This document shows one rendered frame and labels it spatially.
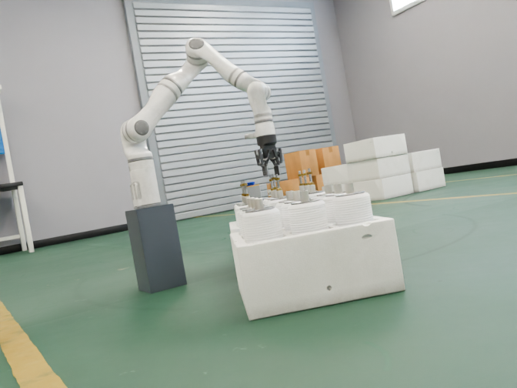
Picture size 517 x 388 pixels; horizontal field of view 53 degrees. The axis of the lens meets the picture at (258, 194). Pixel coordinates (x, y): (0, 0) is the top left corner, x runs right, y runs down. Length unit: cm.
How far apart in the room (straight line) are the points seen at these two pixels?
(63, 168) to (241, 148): 251
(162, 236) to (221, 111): 584
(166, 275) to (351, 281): 82
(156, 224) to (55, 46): 552
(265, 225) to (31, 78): 600
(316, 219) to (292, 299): 20
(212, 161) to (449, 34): 367
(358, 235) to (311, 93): 738
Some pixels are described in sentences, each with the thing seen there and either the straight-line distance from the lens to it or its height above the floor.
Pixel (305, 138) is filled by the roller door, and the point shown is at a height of 89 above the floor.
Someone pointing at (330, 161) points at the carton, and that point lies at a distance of 612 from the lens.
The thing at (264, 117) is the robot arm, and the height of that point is 56.
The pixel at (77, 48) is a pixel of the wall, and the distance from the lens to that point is 730.
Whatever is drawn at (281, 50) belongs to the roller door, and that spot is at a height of 231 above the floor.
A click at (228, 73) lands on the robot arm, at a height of 75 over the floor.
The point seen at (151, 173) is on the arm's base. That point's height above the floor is 42.
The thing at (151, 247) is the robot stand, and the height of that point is 16.
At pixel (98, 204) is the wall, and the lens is 698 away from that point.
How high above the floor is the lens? 32
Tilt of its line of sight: 1 degrees down
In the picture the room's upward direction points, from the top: 10 degrees counter-clockwise
